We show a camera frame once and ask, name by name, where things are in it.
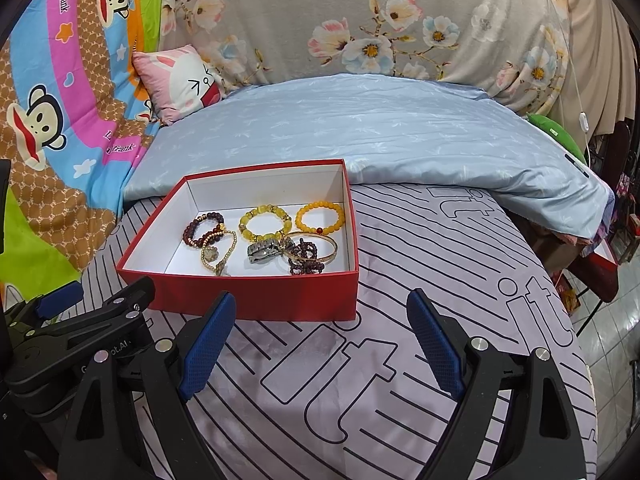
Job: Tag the gold bangle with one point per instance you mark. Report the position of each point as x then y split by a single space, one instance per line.
327 254

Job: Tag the red cardboard box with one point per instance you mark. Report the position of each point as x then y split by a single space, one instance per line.
260 300

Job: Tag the pink rabbit pillow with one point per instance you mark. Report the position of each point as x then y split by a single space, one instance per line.
180 85

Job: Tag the grey striped bed sheet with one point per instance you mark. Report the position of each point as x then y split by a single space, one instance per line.
400 410

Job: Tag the cartoon monkey blanket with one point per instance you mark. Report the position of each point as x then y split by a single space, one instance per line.
65 125

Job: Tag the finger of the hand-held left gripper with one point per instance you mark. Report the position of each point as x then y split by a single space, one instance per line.
100 312
60 295

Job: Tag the silver wristwatch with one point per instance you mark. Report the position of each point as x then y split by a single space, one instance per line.
262 252

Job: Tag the light blue quilt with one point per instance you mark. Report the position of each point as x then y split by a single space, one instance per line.
400 135

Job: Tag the green plush cushion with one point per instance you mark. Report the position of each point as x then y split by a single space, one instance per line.
556 129

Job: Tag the grey floral quilt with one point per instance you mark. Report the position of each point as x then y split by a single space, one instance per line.
375 15

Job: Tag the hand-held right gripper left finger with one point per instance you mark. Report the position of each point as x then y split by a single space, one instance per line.
207 345

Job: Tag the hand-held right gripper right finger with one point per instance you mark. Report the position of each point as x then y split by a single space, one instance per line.
435 345

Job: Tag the beige curtain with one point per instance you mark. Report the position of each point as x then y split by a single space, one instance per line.
602 40

